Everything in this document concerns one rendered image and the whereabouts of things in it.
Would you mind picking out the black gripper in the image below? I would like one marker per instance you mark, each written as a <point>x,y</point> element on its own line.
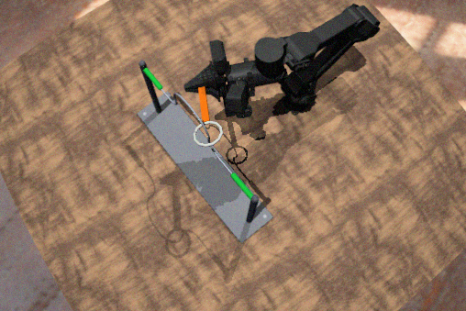
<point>212,76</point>

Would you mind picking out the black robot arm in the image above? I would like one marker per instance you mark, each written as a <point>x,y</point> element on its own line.
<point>354,24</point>

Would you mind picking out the orange handle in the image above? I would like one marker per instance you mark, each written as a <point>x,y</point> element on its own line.
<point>205,118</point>

